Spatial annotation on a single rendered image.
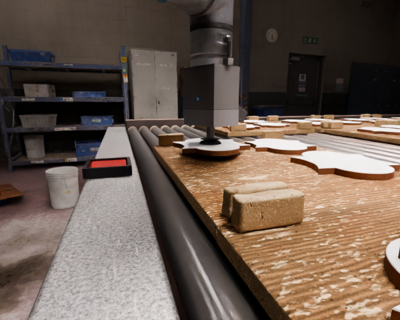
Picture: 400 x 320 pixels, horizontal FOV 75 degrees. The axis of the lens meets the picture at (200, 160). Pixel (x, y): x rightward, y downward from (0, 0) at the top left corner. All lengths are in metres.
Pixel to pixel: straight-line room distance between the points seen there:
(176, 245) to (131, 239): 0.04
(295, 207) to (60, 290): 0.18
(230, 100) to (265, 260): 0.34
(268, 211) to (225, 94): 0.29
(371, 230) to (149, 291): 0.17
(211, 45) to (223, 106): 0.10
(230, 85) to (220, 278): 0.35
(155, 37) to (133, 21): 0.45
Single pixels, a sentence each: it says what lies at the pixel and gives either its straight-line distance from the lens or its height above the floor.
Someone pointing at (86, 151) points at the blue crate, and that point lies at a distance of 4.72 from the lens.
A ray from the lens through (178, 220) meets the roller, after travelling 0.26.
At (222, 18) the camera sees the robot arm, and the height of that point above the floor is 1.17.
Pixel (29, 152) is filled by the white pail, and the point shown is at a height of 0.25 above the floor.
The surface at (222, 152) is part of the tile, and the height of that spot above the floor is 0.95.
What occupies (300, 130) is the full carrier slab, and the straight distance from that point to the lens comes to 1.01.
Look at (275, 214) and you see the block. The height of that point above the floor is 0.95.
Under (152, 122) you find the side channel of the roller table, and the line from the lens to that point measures 1.28.
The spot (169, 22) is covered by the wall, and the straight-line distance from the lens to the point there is 5.62.
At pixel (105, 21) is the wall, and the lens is 5.46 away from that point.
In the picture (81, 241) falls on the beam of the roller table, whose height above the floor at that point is 0.91.
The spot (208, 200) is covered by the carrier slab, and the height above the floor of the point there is 0.94.
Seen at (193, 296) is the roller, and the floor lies 0.91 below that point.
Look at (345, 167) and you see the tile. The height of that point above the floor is 0.95.
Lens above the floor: 1.03
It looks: 13 degrees down
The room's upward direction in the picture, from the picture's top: straight up
